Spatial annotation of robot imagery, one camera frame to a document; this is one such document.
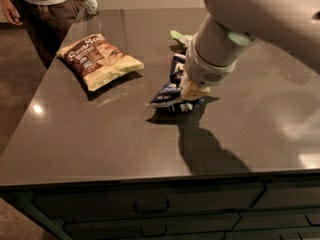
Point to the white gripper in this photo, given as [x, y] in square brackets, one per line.
[202, 69]

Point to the blue Kettle vinegar chip bag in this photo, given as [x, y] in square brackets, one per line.
[168, 97]

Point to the white bottle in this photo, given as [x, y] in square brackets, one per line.
[90, 6]

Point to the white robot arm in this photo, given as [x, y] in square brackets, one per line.
[232, 26]

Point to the green rice chip bag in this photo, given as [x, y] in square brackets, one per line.
[182, 40]

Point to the brown sea salt chip bag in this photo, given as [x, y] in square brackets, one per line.
[97, 61]

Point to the person's right hand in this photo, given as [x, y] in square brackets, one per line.
[10, 13]

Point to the lower left drawer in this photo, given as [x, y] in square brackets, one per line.
[151, 227]

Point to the drawer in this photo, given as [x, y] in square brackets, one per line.
[287, 195]
[288, 224]
[151, 227]
[103, 205]

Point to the lower right drawer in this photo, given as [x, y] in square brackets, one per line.
[288, 224]

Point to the upper right drawer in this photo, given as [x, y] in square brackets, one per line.
[287, 195]

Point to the person's torso and legs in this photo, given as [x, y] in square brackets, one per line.
[47, 23]

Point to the upper left drawer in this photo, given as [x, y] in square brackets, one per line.
[103, 205]

